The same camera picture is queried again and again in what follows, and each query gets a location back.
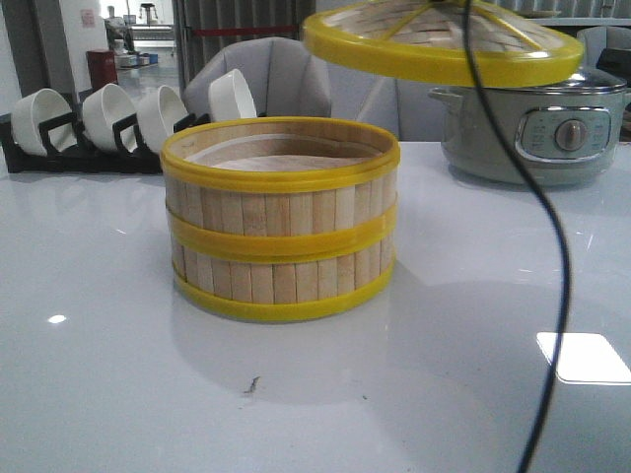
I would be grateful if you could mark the bamboo steamer basket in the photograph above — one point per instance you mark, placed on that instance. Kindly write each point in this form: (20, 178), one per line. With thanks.
(280, 216)
(284, 292)

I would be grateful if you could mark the woven bamboo steamer lid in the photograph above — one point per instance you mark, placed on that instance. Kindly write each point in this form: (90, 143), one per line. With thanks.
(433, 41)

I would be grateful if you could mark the white liner in upper basket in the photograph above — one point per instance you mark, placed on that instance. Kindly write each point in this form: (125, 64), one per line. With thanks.
(283, 153)

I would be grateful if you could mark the middle grey chair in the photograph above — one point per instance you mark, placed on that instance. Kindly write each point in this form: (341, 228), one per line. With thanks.
(405, 109)

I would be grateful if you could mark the grey chair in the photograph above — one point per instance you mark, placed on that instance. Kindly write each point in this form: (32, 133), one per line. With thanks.
(283, 77)
(607, 48)
(405, 109)

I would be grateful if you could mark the left grey chair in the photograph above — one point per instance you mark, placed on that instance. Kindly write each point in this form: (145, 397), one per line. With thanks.
(283, 77)

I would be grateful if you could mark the white bowl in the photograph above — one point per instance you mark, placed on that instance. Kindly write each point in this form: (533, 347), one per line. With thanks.
(230, 97)
(100, 110)
(29, 112)
(157, 113)

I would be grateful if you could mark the black dish rack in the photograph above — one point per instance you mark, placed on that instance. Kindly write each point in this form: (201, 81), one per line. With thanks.
(70, 149)

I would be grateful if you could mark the grey electric cooking pot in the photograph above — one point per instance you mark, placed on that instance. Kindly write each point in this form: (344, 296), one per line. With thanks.
(560, 138)

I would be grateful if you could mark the red bin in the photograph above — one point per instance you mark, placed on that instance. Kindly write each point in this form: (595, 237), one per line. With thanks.
(102, 70)

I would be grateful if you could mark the glass pot lid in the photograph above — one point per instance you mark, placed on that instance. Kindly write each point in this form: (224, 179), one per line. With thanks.
(588, 80)

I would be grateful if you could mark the right grey chair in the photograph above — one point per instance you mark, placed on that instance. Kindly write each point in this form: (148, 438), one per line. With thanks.
(607, 48)

